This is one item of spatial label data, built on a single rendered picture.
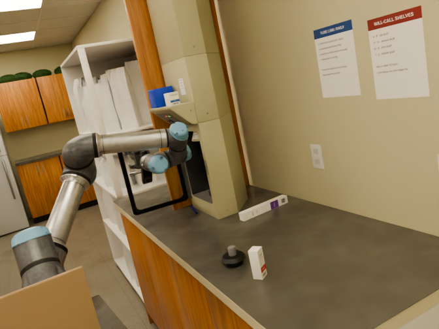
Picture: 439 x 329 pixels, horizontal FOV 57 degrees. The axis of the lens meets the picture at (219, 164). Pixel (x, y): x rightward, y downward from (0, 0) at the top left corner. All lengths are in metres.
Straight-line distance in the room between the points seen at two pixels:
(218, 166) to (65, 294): 0.96
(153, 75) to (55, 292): 1.29
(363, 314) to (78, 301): 0.77
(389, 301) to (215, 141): 1.06
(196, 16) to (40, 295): 1.28
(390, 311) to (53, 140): 6.59
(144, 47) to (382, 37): 1.18
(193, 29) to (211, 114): 0.38
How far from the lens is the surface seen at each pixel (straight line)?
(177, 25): 1.87
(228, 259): 1.45
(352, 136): 1.70
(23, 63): 7.32
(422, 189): 1.55
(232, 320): 1.44
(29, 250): 1.36
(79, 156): 1.59
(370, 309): 1.17
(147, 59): 2.18
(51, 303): 1.25
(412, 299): 1.21
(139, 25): 2.20
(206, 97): 1.87
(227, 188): 1.95
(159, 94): 2.01
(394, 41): 1.50
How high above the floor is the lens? 1.59
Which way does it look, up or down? 12 degrees down
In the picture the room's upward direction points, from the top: 12 degrees counter-clockwise
